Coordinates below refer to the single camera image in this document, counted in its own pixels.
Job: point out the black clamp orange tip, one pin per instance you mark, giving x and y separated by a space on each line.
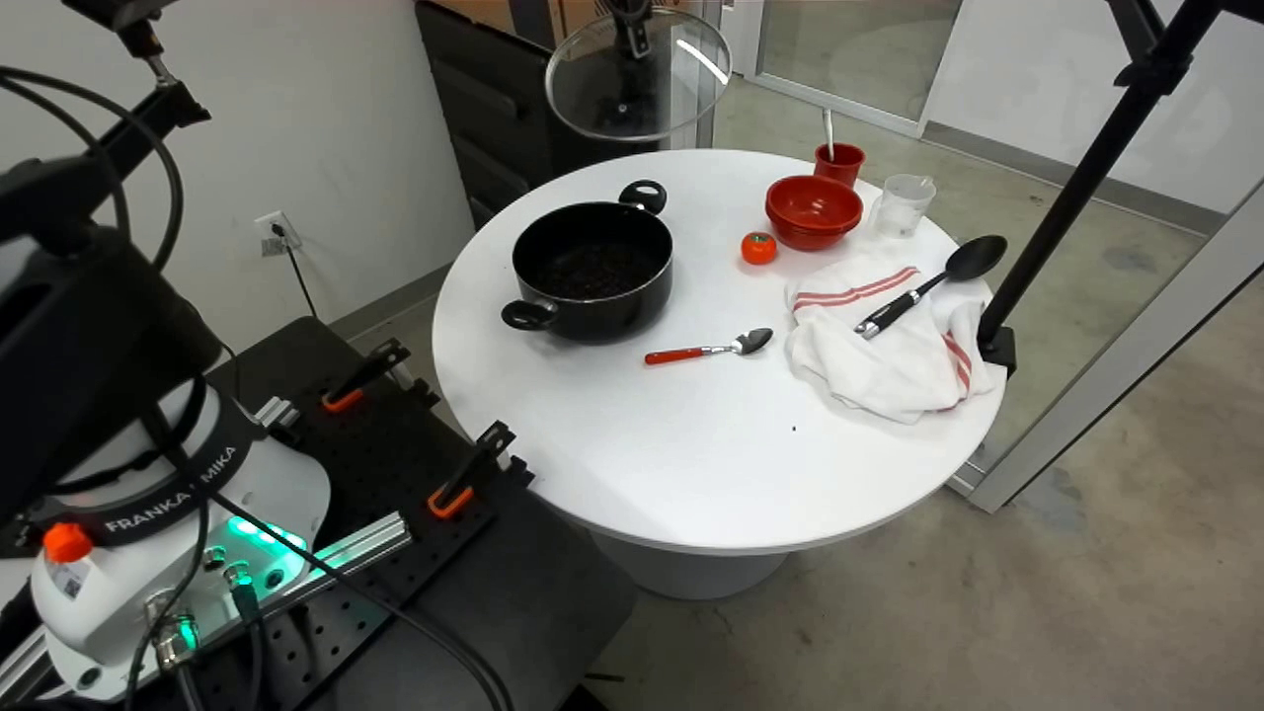
340 395

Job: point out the glass pot lid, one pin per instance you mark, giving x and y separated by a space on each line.
599 91

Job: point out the black perforated mounting board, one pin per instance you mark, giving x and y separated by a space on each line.
498 611

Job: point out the wall power outlet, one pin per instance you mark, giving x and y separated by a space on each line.
273 233

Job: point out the red mug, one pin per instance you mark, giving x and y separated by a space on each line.
839 162

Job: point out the small orange tomato toy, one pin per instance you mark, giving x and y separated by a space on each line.
760 250

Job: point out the black tripod stand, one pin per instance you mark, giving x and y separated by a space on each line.
1160 59

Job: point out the red handled metal spoon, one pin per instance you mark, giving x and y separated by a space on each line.
739 345

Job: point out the white red striped cloth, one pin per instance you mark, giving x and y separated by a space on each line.
922 363

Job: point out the black cooking pot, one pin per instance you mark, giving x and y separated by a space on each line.
594 271

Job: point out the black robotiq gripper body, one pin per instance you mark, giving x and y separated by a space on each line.
635 26

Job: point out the clear plastic cup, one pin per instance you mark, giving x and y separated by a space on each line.
901 204

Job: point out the red bowl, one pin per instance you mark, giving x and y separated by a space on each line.
811 213

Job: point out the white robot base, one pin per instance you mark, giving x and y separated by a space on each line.
156 536

